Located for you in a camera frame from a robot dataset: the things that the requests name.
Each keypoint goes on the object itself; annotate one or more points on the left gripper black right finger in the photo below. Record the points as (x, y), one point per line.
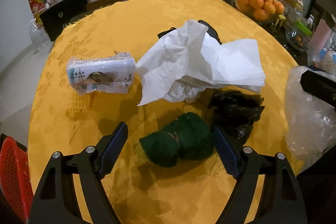
(281, 199)

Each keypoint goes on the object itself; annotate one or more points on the clear plastic bag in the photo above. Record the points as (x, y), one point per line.
(311, 121)

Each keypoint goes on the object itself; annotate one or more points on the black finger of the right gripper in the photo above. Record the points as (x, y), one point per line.
(319, 86)

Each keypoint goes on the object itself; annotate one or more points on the red plastic basket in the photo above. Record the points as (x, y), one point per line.
(15, 178)

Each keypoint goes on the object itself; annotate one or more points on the green scouring pad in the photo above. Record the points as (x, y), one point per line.
(187, 138)

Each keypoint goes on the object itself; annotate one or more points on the clear water jug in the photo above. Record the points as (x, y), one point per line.
(38, 36)

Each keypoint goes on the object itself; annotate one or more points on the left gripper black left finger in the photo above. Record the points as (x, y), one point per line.
(55, 199)

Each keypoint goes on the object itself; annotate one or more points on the white tissue pack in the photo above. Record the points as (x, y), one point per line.
(112, 74)

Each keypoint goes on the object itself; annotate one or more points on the black plastic bag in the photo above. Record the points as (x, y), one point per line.
(234, 114)

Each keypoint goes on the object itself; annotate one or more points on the white paper towel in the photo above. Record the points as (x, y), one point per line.
(186, 61)

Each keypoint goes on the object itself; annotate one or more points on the yellow tablecloth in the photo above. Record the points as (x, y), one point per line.
(140, 191)

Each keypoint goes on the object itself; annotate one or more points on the black object under tissue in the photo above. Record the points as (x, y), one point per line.
(211, 31)

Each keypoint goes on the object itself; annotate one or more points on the bowl of oranges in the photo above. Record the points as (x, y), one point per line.
(262, 11)

